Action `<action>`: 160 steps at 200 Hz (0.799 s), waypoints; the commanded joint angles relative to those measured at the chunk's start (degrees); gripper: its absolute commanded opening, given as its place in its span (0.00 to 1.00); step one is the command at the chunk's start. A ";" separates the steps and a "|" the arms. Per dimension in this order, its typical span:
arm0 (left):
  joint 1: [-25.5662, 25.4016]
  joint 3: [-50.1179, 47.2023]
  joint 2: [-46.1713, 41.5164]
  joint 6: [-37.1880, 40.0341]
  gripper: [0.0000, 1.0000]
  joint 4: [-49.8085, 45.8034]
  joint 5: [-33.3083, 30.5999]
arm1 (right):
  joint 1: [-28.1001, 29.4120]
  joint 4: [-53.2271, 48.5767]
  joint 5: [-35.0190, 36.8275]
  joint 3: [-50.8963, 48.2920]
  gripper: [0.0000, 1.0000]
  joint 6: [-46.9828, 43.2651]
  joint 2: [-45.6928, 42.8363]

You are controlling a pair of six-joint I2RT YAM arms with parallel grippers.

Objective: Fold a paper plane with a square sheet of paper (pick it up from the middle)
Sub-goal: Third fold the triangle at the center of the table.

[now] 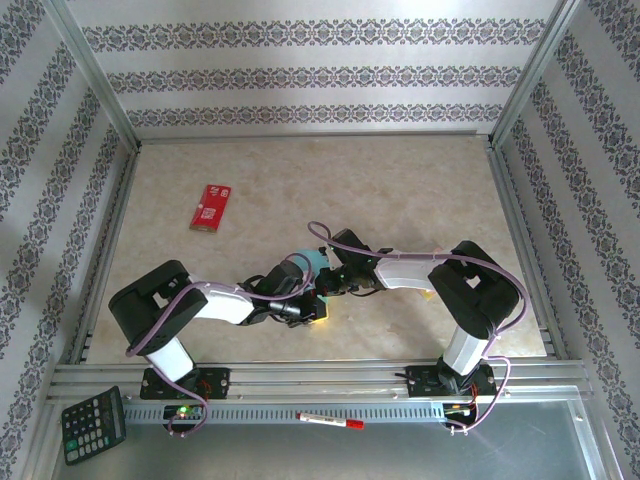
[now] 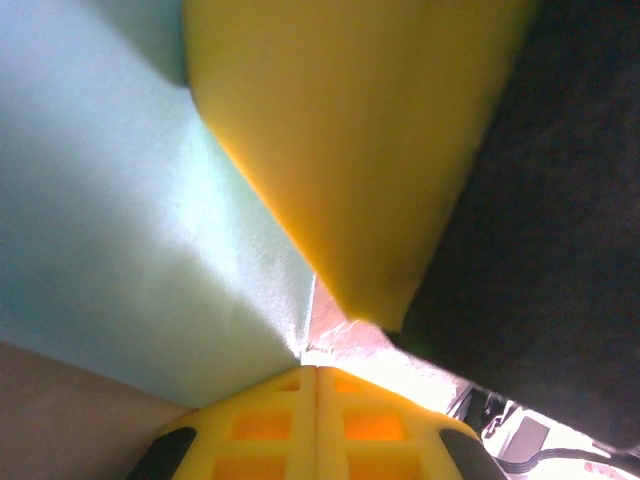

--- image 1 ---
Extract light blue paper sheet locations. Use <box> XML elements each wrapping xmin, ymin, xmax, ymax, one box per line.
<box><xmin>287</xmin><ymin>248</ymin><xmax>334</xmax><ymax>307</ymax></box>

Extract red white marker pen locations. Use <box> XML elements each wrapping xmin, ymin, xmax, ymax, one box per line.
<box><xmin>295</xmin><ymin>411</ymin><xmax>365</xmax><ymax>431</ymax></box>

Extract red snack packet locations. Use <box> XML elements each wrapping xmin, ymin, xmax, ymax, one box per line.
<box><xmin>188</xmin><ymin>183</ymin><xmax>232</xmax><ymax>234</ymax></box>

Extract grey metal shelf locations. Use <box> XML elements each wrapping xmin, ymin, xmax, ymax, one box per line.
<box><xmin>49</xmin><ymin>399</ymin><xmax>601</xmax><ymax>480</ymax></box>

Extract black calculator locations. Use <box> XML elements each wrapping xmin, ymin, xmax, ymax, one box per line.
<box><xmin>60</xmin><ymin>385</ymin><xmax>128</xmax><ymax>466</ymax></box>

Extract long aluminium base rail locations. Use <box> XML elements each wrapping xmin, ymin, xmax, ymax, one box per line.
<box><xmin>47</xmin><ymin>360</ymin><xmax>594</xmax><ymax>402</ymax></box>

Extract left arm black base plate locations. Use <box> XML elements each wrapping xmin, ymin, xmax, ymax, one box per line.
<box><xmin>139</xmin><ymin>367</ymin><xmax>232</xmax><ymax>401</ymax></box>

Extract slotted grey cable duct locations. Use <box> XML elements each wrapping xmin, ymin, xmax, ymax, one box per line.
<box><xmin>122</xmin><ymin>402</ymin><xmax>446</xmax><ymax>426</ymax></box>

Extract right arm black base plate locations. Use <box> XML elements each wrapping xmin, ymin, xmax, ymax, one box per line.
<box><xmin>405</xmin><ymin>364</ymin><xmax>499</xmax><ymax>399</ymax></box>

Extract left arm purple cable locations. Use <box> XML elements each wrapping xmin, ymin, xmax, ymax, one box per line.
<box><xmin>124</xmin><ymin>252</ymin><xmax>315</xmax><ymax>439</ymax></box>

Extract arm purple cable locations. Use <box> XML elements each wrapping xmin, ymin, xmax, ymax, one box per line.
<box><xmin>307</xmin><ymin>221</ymin><xmax>530</xmax><ymax>436</ymax></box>
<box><xmin>124</xmin><ymin>252</ymin><xmax>315</xmax><ymax>439</ymax></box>

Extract aluminium frame rail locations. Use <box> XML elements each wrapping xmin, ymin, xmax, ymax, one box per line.
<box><xmin>67</xmin><ymin>144</ymin><xmax>141</xmax><ymax>364</ymax></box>
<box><xmin>134</xmin><ymin>130</ymin><xmax>494</xmax><ymax>146</ymax></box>
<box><xmin>487</xmin><ymin>144</ymin><xmax>571</xmax><ymax>361</ymax></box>

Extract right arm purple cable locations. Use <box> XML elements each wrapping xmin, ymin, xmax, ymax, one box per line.
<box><xmin>307</xmin><ymin>221</ymin><xmax>530</xmax><ymax>436</ymax></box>

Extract aluminium frame post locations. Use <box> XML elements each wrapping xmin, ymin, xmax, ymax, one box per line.
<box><xmin>487</xmin><ymin>0</ymin><xmax>584</xmax><ymax>146</ymax></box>
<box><xmin>42</xmin><ymin>0</ymin><xmax>141</xmax><ymax>151</ymax></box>

